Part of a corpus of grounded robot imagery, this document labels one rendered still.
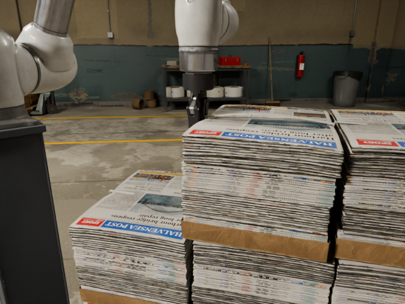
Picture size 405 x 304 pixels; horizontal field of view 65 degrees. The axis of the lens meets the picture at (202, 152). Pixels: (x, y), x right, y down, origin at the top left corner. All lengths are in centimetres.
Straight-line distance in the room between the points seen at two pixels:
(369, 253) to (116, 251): 52
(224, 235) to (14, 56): 76
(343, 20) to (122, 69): 499
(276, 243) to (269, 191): 11
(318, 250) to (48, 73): 93
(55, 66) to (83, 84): 633
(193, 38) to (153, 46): 650
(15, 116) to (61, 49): 26
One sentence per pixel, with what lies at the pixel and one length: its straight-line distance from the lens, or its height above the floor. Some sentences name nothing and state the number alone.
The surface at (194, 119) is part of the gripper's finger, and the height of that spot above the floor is 106.
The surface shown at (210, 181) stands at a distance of 61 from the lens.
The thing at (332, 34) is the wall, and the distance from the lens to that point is 809.
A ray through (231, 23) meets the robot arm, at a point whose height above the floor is 127.
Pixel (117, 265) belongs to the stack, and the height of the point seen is 74.
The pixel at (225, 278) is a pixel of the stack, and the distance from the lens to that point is 74.
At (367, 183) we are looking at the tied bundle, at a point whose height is 99.
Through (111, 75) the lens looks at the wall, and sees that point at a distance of 734.
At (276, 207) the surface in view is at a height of 93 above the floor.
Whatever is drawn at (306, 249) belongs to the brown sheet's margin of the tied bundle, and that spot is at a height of 86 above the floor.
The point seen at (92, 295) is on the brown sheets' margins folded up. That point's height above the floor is 63.
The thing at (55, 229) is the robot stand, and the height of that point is 65.
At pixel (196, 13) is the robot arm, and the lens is 72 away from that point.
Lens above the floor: 121
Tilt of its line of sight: 18 degrees down
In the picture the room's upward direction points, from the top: straight up
